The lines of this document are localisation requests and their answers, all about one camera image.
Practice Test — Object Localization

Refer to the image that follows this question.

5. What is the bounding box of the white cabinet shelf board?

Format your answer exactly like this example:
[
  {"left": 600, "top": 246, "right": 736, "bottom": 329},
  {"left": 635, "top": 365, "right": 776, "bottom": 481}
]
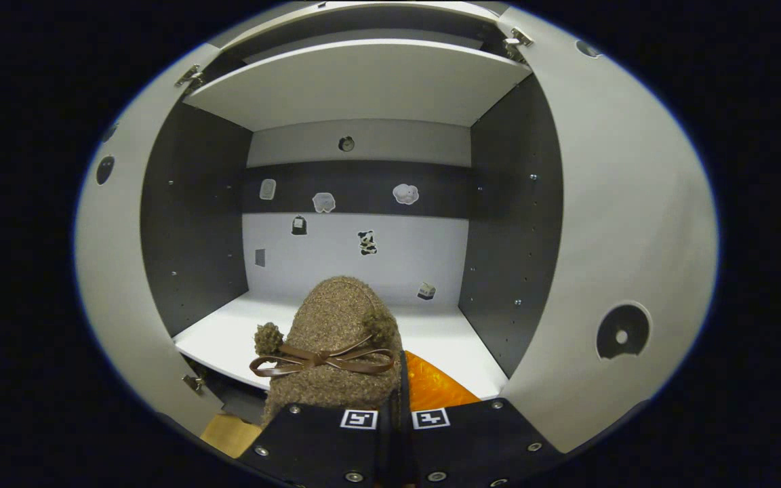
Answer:
[
  {"left": 182, "top": 39, "right": 534, "bottom": 133},
  {"left": 172, "top": 291, "right": 510, "bottom": 401}
]

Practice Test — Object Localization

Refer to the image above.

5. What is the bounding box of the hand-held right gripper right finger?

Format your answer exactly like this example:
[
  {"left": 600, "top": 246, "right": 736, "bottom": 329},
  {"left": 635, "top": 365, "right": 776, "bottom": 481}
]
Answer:
[{"left": 390, "top": 349, "right": 567, "bottom": 488}]

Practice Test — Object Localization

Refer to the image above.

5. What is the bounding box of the brown fuzzy shoe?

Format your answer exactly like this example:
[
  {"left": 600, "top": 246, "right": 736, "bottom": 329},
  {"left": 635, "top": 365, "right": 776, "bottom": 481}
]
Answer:
[{"left": 249, "top": 275, "right": 405, "bottom": 428}]

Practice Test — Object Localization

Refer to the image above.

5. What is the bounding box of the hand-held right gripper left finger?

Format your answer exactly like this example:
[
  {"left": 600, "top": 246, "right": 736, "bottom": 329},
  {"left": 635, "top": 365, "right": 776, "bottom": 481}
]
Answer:
[{"left": 236, "top": 403, "right": 395, "bottom": 488}]

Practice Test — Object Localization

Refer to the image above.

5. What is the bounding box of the white shoe cabinet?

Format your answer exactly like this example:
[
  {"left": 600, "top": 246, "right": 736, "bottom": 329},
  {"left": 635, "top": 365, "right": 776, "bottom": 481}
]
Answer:
[{"left": 140, "top": 0, "right": 564, "bottom": 424}]

